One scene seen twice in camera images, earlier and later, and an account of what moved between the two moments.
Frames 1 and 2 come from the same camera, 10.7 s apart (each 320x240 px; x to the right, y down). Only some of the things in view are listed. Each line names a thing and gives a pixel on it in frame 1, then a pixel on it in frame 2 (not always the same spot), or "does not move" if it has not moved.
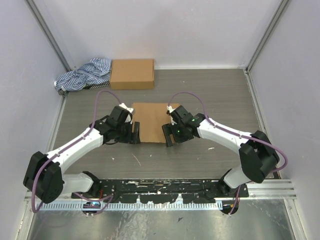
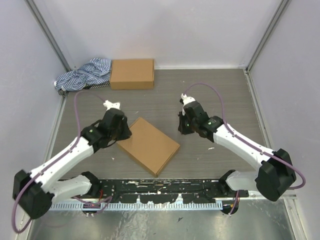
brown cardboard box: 151,117 -> 150,146
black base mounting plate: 165,191 does not move
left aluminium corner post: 35,11 does not move
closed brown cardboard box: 132,74 does not move
